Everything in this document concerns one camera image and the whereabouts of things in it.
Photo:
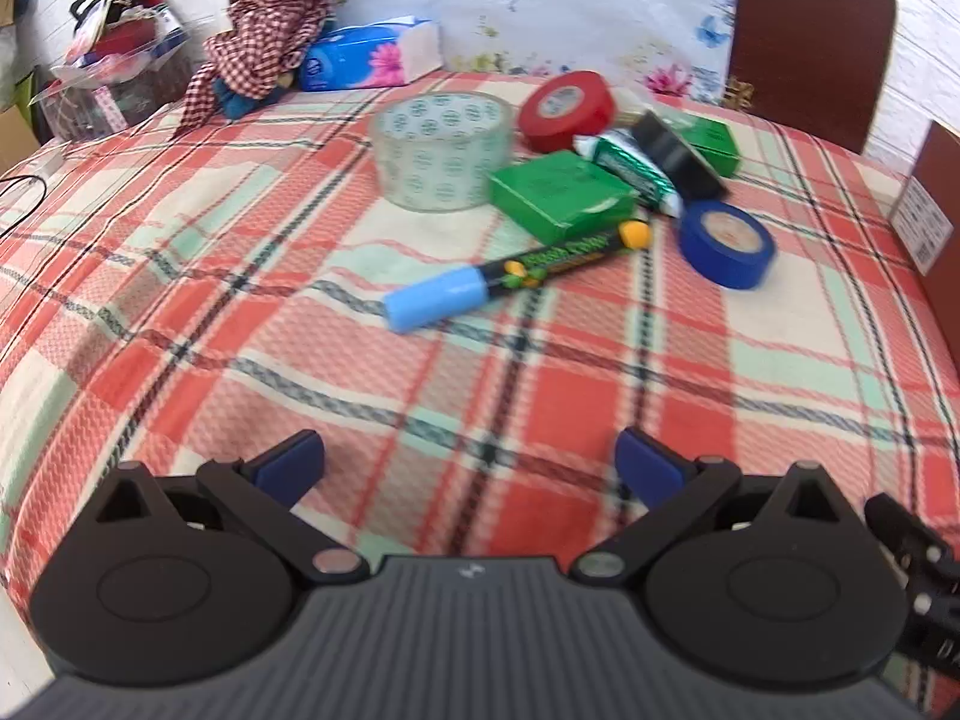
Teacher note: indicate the clear plastic container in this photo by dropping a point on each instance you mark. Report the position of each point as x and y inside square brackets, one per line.
[112, 90]

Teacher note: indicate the blue tape roll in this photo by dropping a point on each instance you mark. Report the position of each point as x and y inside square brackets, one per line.
[705, 255]

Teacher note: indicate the dark brown chair back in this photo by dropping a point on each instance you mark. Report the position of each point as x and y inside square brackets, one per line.
[810, 37]

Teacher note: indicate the green and white tube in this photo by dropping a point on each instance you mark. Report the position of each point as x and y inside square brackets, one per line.
[622, 157]

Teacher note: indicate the white floral plastic bag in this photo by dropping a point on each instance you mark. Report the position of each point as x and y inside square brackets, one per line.
[562, 22]

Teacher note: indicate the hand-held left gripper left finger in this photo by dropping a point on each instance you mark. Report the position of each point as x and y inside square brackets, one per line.
[289, 465]

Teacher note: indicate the red tape roll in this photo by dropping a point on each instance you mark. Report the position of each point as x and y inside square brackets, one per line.
[547, 135]

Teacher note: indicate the red checkered cloth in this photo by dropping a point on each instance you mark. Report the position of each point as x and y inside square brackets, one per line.
[262, 37]

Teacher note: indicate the green cardboard box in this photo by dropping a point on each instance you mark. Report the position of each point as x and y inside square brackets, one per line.
[712, 139]
[555, 187]

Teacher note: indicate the clear patterned tape roll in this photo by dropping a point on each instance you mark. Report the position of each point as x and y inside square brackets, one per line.
[420, 165]

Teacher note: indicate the blue tissue pack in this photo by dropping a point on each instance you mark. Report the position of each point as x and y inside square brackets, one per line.
[352, 60]

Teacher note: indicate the black marker with blue cap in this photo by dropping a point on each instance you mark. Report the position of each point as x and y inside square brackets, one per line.
[540, 266]

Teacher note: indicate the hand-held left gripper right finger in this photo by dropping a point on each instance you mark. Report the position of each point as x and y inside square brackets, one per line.
[649, 465]

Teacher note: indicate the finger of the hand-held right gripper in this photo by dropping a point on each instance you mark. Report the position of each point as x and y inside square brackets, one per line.
[926, 577]

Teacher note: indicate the brown storage box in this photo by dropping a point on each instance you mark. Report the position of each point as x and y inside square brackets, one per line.
[941, 165]

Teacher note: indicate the black tape roll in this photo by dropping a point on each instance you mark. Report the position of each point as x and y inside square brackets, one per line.
[675, 157]

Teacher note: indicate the red plaid tablecloth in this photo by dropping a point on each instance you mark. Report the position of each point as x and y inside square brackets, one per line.
[450, 390]

